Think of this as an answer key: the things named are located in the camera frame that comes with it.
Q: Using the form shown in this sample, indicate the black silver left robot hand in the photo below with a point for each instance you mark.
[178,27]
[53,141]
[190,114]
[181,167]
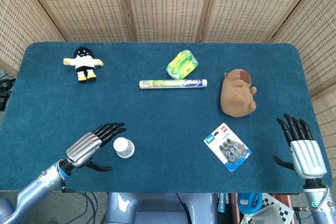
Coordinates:
[82,150]

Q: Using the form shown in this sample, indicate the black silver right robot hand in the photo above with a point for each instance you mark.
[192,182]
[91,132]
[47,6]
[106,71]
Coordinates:
[308,158]

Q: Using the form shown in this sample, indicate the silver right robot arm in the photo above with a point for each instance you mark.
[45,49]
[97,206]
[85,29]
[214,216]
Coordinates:
[321,205]

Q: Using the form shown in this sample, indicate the black white checkerboard sheet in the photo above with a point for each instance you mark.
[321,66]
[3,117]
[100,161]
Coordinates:
[283,212]

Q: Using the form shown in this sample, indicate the grey plastic bag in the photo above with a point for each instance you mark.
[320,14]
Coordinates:
[262,214]

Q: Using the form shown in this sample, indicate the correction tape blister pack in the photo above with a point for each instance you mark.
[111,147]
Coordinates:
[227,148]

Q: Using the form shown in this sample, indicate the blue felt table mat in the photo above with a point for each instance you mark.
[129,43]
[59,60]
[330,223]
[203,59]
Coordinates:
[157,113]

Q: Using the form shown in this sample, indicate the black white plush doll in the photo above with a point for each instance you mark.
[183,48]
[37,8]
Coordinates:
[83,62]

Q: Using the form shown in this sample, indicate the blue grey robot torso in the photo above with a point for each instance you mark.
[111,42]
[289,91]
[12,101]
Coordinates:
[157,205]

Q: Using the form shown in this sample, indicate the brown capybara plush toy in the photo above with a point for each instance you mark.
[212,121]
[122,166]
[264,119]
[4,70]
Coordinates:
[236,95]

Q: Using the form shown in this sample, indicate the cling film roll box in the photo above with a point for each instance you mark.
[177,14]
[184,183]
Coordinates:
[173,84]

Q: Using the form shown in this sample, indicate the green tissue pack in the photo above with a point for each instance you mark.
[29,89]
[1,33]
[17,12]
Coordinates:
[182,64]

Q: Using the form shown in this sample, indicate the woven wooden folding screen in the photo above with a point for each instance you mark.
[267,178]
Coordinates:
[168,3]

